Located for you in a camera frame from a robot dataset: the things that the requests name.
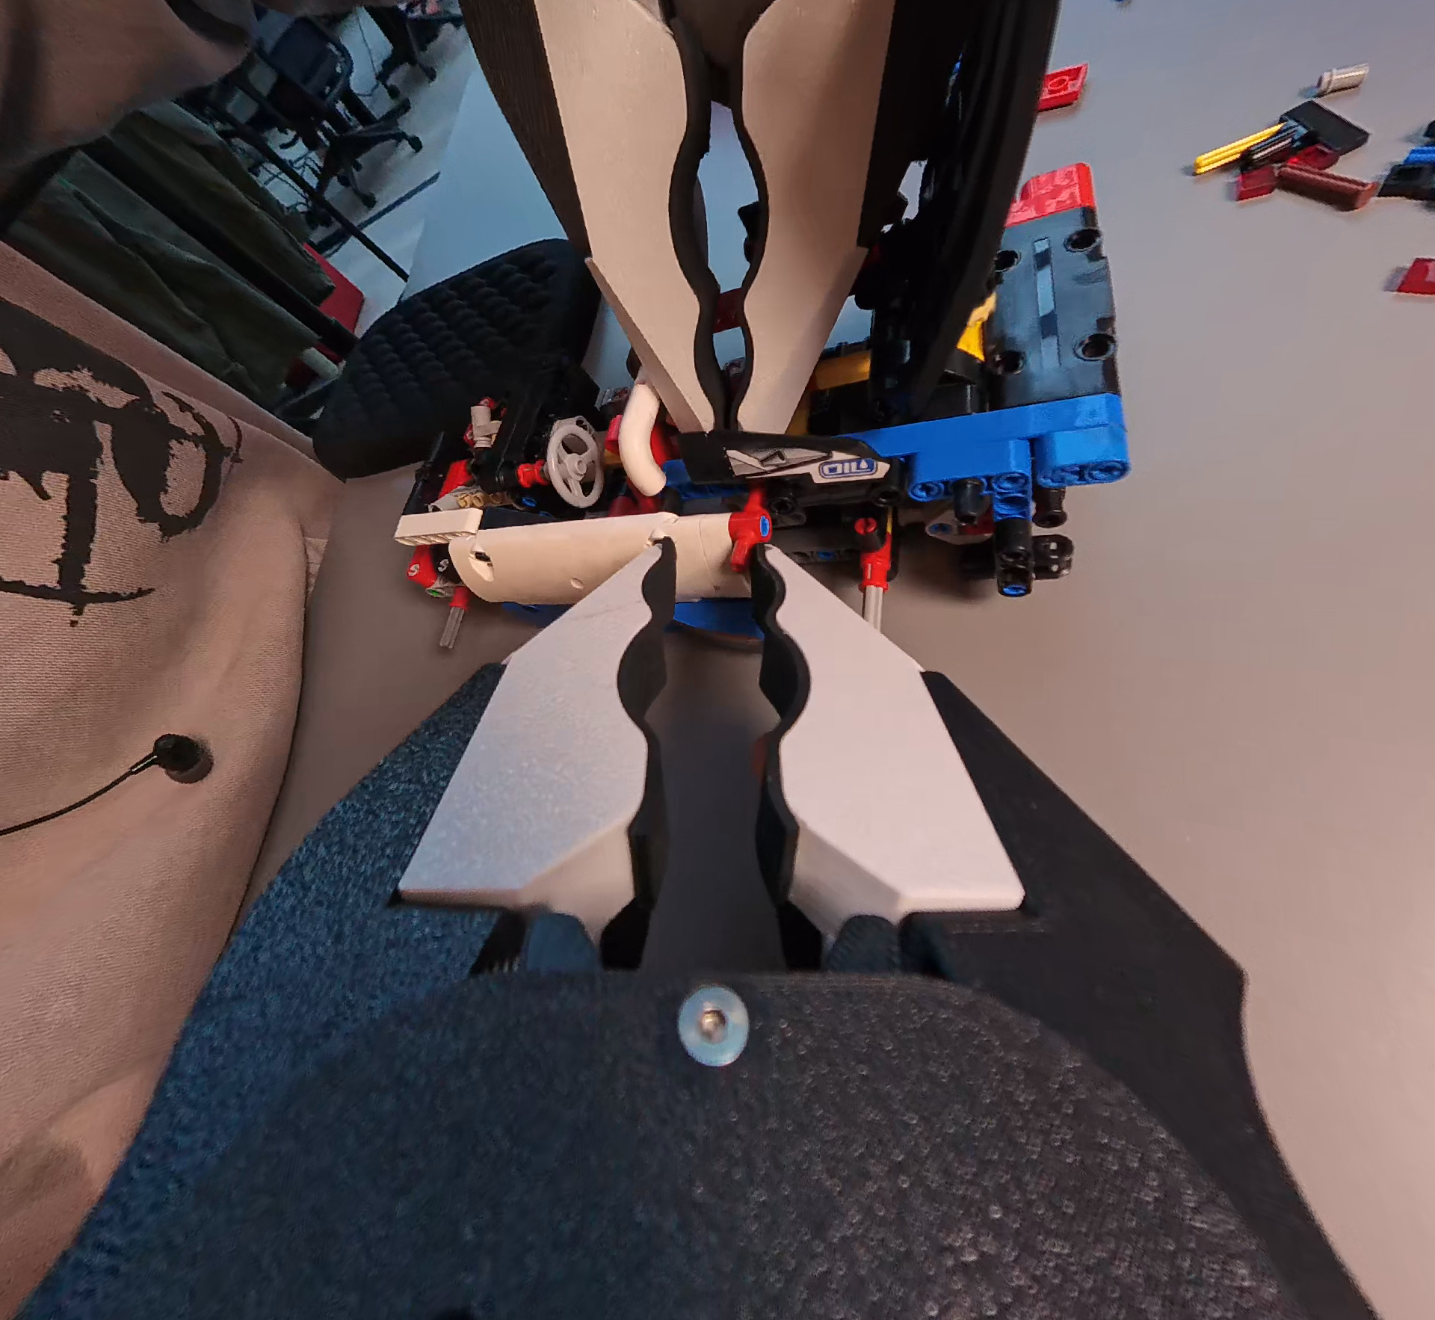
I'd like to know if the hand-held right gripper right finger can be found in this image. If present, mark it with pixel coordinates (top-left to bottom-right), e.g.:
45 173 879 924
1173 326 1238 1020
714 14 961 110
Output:
747 542 1030 969

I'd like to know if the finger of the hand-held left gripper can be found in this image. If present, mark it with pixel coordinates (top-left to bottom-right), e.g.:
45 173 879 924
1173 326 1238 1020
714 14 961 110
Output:
727 0 907 437
533 0 723 437

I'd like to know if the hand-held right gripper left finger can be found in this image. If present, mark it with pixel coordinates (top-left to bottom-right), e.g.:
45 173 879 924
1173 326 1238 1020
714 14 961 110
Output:
397 539 682 944

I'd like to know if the white and blue lego panel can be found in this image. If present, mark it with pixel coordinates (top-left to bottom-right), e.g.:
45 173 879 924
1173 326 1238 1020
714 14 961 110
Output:
394 510 777 635

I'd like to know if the lego race car model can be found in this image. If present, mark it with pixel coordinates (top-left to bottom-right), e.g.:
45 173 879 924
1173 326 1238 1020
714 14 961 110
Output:
393 0 1135 662

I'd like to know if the pile of small lego pieces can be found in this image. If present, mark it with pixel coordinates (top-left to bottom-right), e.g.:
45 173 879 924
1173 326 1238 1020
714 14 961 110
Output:
1192 63 1435 299

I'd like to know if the black office chair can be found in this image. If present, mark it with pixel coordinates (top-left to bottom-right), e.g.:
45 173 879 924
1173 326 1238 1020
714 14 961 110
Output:
223 2 469 215

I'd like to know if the black textured cushion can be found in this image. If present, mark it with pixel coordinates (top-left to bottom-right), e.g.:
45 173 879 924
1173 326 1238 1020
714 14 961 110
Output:
312 241 604 484

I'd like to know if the person's leg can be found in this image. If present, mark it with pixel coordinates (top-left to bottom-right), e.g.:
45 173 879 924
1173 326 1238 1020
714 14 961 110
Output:
0 104 341 410

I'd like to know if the thin black cable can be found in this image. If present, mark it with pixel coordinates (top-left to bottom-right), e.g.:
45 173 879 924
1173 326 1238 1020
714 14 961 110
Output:
0 734 216 840

